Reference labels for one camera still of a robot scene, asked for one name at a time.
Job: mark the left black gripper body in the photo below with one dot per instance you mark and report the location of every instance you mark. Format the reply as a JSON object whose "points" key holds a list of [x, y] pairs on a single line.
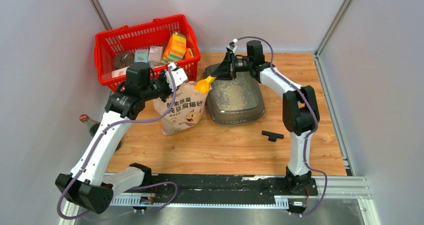
{"points": [[161, 87]]}

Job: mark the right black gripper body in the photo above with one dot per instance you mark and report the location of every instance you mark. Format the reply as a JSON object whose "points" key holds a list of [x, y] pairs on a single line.
{"points": [[238, 65]]}

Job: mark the yellow plastic scoop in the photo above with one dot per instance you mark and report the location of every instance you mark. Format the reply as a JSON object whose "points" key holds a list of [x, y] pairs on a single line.
{"points": [[204, 85]]}

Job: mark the cat litter bag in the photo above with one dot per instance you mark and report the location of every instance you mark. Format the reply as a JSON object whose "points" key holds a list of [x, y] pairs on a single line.
{"points": [[187, 110]]}

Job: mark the black bag clip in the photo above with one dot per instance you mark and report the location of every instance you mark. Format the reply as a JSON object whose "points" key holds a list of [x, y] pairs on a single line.
{"points": [[272, 136]]}

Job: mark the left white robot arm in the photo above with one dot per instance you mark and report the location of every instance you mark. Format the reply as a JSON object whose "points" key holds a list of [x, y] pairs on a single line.
{"points": [[86, 185]]}

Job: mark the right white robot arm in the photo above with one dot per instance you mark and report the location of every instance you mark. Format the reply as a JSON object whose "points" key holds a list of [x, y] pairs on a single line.
{"points": [[300, 113]]}

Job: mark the grey plastic litter box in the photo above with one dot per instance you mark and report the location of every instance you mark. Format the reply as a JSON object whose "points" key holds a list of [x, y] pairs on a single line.
{"points": [[236, 101]]}

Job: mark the pink small box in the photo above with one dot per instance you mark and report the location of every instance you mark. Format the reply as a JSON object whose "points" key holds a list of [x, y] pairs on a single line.
{"points": [[155, 54]]}

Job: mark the teal small box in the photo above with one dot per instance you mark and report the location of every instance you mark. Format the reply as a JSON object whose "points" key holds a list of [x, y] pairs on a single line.
{"points": [[141, 55]]}

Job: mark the white pink flat box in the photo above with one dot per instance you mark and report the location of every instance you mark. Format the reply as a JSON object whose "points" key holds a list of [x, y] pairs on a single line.
{"points": [[119, 72]]}

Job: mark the orange sponge pack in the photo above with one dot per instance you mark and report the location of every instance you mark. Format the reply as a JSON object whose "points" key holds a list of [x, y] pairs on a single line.
{"points": [[175, 49]]}

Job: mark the red plastic shopping basket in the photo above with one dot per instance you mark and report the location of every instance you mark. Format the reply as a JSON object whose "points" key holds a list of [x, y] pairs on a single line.
{"points": [[109, 43]]}

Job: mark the brown round disc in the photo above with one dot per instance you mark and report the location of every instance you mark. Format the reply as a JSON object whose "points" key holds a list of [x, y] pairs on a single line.
{"points": [[123, 60]]}

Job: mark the cola bottle red cap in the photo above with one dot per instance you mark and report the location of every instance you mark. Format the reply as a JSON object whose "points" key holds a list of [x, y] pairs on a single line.
{"points": [[91, 124]]}

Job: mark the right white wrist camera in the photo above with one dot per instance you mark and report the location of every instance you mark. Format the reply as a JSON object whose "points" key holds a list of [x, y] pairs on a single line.
{"points": [[232, 46]]}

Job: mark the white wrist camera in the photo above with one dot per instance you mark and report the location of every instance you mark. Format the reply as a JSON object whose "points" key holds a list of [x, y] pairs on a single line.
{"points": [[232, 46], [175, 76]]}

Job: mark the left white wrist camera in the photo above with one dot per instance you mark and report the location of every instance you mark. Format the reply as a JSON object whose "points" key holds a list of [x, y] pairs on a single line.
{"points": [[175, 76]]}

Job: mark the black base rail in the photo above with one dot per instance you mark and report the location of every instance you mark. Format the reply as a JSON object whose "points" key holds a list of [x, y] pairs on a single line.
{"points": [[233, 191]]}

